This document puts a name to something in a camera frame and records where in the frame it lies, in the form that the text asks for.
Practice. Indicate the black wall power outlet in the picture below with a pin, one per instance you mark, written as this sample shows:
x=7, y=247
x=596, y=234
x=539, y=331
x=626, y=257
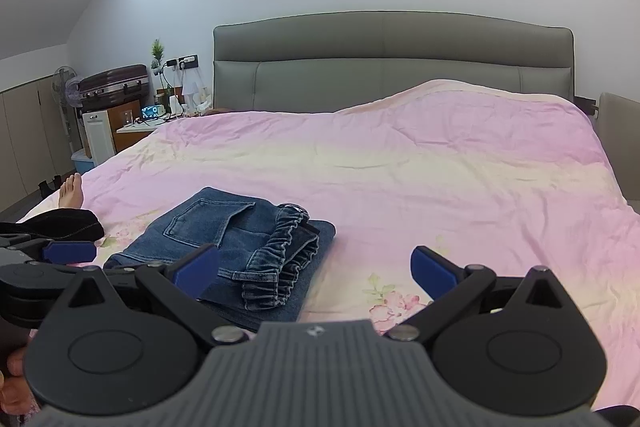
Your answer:
x=182, y=61

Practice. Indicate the pair of dark shoes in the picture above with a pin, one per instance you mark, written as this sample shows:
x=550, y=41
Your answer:
x=50, y=187

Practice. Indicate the dark maroon suitcase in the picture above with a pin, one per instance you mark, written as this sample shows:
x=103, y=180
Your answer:
x=112, y=84

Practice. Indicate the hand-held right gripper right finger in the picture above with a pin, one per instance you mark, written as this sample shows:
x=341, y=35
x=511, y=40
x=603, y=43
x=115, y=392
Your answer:
x=431, y=274

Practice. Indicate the pink floral blanket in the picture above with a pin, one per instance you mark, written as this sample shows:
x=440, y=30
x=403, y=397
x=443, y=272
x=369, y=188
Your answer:
x=450, y=182

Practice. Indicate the white standing fan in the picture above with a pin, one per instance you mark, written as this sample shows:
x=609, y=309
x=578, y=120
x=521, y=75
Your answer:
x=64, y=82

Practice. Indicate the person's black trouser leg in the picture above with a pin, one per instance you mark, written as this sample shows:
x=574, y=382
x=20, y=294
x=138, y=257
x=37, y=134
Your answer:
x=60, y=224

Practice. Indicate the blue tissue box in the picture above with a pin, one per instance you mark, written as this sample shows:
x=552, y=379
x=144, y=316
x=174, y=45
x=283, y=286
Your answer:
x=152, y=111

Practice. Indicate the grey upholstered bed headboard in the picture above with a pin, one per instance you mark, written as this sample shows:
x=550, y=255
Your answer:
x=375, y=57

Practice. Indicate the person's left hand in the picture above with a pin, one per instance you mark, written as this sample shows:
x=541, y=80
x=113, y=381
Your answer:
x=12, y=382

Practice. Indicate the small green potted plant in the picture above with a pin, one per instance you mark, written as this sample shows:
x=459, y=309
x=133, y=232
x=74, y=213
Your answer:
x=158, y=52

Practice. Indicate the beige wardrobe cabinets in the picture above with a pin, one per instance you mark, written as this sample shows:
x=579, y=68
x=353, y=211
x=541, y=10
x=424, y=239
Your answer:
x=25, y=142

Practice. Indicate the grey upholstered side panel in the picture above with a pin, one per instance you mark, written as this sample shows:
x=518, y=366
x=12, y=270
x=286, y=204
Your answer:
x=620, y=142

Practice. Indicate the small white table lamp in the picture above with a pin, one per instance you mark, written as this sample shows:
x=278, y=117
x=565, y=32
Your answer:
x=190, y=94

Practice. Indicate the person's bare foot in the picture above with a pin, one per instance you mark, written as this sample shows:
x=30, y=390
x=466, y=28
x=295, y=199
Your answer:
x=70, y=194

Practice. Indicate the blue plastic storage box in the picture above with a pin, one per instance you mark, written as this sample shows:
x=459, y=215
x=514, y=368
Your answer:
x=82, y=162

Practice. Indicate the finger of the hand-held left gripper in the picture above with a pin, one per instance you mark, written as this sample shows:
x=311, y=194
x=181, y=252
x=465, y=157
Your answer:
x=67, y=252
x=30, y=287

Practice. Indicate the blue denim pants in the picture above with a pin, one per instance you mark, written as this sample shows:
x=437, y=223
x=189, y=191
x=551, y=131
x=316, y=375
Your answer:
x=200, y=217

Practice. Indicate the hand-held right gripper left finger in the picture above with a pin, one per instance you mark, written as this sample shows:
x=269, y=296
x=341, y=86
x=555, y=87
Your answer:
x=200, y=272

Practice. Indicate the wooden nightstand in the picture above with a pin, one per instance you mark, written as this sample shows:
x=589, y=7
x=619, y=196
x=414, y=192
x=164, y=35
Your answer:
x=132, y=134

